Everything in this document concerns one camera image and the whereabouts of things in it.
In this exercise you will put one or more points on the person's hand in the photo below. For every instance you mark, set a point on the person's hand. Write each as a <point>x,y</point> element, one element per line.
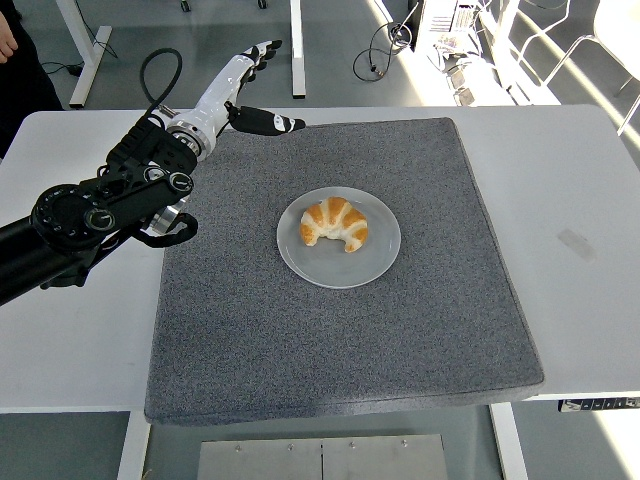
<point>6,45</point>

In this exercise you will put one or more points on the person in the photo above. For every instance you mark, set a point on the person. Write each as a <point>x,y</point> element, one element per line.
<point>25,90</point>

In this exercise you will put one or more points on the white chair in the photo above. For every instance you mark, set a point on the white chair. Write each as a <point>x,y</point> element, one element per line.
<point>615,25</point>

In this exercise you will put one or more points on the clear tape strip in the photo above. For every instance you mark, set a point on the clear tape strip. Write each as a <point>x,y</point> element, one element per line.
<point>577,245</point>

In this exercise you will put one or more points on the white power strip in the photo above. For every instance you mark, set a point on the white power strip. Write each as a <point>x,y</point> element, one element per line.
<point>465,87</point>

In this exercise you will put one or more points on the grey metal plate with screws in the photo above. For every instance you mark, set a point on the grey metal plate with screws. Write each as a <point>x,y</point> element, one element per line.
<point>320,460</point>

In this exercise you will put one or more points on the croissant bread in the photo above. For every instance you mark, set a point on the croissant bread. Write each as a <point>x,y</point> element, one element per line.
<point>332,215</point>

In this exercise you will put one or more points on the round grey plate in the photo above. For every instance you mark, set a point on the round grey plate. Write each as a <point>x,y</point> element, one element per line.
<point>340,270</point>

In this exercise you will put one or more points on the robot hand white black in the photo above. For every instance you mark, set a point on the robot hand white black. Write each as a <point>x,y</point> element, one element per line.
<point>217,95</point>

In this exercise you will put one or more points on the white computer case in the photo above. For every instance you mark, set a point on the white computer case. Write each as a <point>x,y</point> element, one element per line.
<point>445,20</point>

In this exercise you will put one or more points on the white table leg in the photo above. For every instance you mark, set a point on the white table leg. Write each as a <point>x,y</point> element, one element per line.
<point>510,445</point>
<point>132,450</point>

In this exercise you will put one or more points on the white background desk leg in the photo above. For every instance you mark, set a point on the white background desk leg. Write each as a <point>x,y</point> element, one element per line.
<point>297,30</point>
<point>87,65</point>

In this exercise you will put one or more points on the grey felt mat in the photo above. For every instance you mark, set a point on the grey felt mat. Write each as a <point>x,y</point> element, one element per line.
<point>325,345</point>

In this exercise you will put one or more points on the table height control panel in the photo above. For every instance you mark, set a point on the table height control panel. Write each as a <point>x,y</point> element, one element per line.
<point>600,405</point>

